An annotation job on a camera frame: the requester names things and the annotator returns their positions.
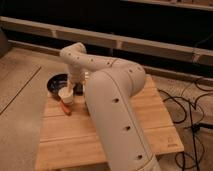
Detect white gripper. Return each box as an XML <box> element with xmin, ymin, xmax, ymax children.
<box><xmin>67</xmin><ymin>66</ymin><xmax>85</xmax><ymax>94</ymax></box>

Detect white ceramic cup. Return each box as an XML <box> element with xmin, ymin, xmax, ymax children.
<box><xmin>58</xmin><ymin>87</ymin><xmax>74</xmax><ymax>104</ymax></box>

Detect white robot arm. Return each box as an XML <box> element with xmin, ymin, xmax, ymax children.
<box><xmin>60</xmin><ymin>43</ymin><xmax>161</xmax><ymax>171</ymax></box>

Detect black bowl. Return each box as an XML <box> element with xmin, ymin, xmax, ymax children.
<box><xmin>46</xmin><ymin>73</ymin><xmax>84</xmax><ymax>95</ymax></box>

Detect orange carrot toy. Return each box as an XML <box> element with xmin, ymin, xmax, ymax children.
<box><xmin>60</xmin><ymin>100</ymin><xmax>72</xmax><ymax>116</ymax></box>

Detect wooden table board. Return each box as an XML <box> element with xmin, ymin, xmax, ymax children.
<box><xmin>35</xmin><ymin>76</ymin><xmax>184</xmax><ymax>171</ymax></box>

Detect black floor cables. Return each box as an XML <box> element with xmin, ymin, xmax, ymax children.
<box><xmin>158</xmin><ymin>77</ymin><xmax>213</xmax><ymax>171</ymax></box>

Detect white shelf rail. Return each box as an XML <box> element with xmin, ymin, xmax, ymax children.
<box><xmin>0</xmin><ymin>16</ymin><xmax>213</xmax><ymax>66</ymax></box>

